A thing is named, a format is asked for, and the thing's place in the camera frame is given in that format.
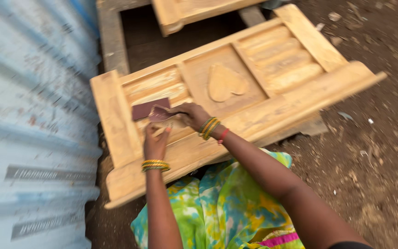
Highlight carved wooden headboard panel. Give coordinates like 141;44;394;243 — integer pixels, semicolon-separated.
90;3;388;210

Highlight green yellow wrist bangles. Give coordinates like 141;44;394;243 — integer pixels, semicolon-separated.
141;159;171;173
198;116;221;141

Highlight plain wooden furniture piece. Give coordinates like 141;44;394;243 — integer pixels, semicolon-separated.
150;0;272;37

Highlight green yellow patterned garment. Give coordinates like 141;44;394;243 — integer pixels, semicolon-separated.
131;148;306;249

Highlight grey wooden frame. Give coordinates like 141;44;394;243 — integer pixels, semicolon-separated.
96;0;276;77

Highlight red thread wristband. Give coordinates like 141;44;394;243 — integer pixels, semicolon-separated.
218;128;230;145

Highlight green yellow right wrist bangles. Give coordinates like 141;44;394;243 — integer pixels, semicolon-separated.
198;116;221;141

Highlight person's right hand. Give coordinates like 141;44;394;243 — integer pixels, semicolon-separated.
169;102;211;132

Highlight maroon sandpaper sheet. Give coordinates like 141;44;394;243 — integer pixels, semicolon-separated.
131;97;177;122

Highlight person's left hand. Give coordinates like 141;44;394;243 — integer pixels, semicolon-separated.
143;122;172;161

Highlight corrugated metal sheet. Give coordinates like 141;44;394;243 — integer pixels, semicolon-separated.
0;0;103;249

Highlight green yellow left wrist bangles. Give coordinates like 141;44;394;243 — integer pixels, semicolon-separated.
141;159;171;173

